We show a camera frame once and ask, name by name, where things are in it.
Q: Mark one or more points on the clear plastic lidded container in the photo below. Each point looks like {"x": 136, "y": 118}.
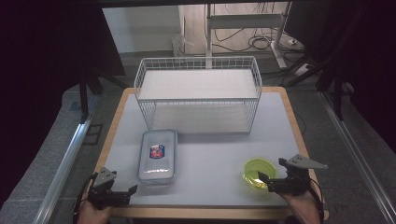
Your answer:
{"x": 157, "y": 157}

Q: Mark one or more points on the white power strip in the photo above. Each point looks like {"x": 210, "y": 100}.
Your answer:
{"x": 301, "y": 70}

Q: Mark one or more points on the white metal desk frame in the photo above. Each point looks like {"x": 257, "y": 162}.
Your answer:
{"x": 246, "y": 21}

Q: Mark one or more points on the aluminium floor rail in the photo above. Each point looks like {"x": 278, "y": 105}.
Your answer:
{"x": 67, "y": 161}
{"x": 358, "y": 155}

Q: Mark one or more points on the black metal stand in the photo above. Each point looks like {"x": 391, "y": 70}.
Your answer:
{"x": 337, "y": 93}
{"x": 84, "y": 93}

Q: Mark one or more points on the green plastic bowl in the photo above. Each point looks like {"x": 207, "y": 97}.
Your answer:
{"x": 260, "y": 172}

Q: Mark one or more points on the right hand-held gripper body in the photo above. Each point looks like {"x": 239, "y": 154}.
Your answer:
{"x": 294, "y": 182}

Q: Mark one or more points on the black curtain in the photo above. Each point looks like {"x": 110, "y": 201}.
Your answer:
{"x": 367, "y": 62}
{"x": 46, "y": 62}

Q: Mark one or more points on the person's left hand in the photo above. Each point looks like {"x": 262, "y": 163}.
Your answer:
{"x": 91, "y": 214}

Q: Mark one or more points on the person's right hand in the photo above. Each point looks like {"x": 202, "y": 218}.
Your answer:
{"x": 302, "y": 208}

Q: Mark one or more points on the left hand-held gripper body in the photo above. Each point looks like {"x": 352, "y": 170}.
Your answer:
{"x": 107, "y": 196}

